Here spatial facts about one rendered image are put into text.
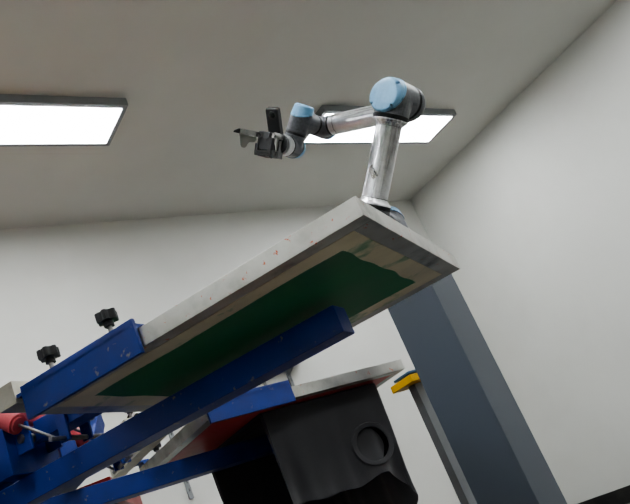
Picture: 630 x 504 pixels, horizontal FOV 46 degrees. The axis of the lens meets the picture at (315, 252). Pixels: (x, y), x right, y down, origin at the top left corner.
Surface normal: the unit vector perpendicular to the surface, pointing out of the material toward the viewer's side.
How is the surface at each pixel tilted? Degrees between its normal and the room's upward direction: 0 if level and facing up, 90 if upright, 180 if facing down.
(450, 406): 90
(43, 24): 180
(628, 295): 90
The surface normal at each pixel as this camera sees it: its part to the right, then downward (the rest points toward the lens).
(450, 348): -0.61, -0.06
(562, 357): -0.79, 0.09
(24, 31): 0.37, 0.86
